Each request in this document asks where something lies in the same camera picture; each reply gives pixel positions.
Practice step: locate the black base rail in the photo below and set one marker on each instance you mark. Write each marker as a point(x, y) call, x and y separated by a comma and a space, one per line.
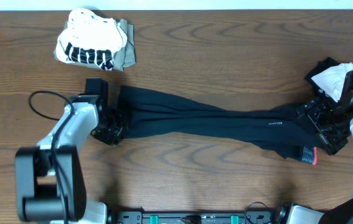
point(256, 213)

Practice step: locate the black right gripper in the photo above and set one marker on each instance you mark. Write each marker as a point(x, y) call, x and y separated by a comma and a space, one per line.
point(332, 143)

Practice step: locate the white shirt with black print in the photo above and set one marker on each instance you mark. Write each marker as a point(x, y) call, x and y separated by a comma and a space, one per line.
point(90, 37)

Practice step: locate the black and white garment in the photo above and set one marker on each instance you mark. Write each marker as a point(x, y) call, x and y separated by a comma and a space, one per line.
point(328, 76)

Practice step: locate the black pants with red waistband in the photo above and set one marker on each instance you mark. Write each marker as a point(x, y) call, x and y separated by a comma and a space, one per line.
point(152, 113)

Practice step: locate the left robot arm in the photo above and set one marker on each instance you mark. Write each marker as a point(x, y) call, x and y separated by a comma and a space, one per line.
point(49, 182)

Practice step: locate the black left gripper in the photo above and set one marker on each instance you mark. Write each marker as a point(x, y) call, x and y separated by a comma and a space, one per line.
point(117, 136)

